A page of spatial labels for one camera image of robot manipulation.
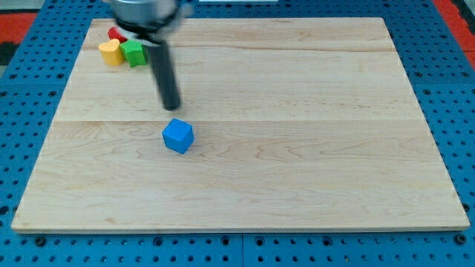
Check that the blue cube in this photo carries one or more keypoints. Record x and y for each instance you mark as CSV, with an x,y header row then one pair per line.
x,y
178,135

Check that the light wooden board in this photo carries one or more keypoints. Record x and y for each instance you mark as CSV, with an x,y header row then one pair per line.
x,y
300,125

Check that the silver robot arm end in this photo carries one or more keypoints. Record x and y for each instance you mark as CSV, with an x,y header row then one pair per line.
x,y
149,22

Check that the green star block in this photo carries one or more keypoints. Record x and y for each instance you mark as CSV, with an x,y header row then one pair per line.
x,y
133,53

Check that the red round block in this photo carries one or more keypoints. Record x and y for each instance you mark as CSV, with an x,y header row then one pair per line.
x,y
114,33

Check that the yellow heart block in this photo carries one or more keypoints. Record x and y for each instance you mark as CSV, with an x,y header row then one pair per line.
x,y
111,52

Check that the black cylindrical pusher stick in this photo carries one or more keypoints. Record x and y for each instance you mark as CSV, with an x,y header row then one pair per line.
x,y
162,67

